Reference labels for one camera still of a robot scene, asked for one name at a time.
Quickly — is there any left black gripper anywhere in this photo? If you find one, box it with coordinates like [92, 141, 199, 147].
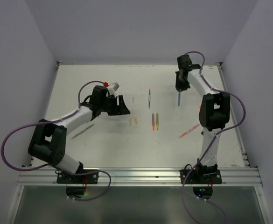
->
[100, 95, 130, 116]

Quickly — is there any light blue highlighter pen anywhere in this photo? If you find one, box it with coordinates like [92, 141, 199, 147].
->
[177, 90, 181, 106]

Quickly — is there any thin black white pen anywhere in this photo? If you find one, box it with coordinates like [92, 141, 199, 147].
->
[148, 88, 151, 109]

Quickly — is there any yellow highlighter pen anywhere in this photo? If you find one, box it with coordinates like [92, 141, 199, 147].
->
[156, 113, 159, 130]

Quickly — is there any orange highlighter pen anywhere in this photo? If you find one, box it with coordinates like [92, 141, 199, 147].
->
[152, 113, 155, 131]

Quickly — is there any red pen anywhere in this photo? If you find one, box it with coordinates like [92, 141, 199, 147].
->
[178, 124, 200, 138]

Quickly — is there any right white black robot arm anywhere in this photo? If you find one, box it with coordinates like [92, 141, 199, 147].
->
[175, 54, 230, 183]

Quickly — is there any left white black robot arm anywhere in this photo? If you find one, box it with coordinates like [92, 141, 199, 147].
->
[28, 83, 130, 183]

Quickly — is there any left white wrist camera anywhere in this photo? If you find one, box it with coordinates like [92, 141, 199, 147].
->
[107, 83, 119, 96]

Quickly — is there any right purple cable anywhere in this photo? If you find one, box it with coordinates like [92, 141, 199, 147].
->
[181, 51, 246, 224]

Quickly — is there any purple cable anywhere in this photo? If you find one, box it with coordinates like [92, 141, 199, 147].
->
[181, 51, 246, 224]
[0, 80, 112, 202]

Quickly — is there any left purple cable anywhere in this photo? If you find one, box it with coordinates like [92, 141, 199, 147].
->
[0, 80, 112, 202]

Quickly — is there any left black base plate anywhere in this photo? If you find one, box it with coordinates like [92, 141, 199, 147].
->
[55, 169, 99, 185]

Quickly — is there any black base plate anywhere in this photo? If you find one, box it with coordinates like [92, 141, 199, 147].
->
[55, 169, 99, 185]
[185, 170, 223, 185]

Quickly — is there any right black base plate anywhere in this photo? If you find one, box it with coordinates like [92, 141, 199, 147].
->
[185, 170, 223, 185]

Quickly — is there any aluminium front rail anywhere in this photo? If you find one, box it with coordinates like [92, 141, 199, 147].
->
[17, 168, 262, 187]

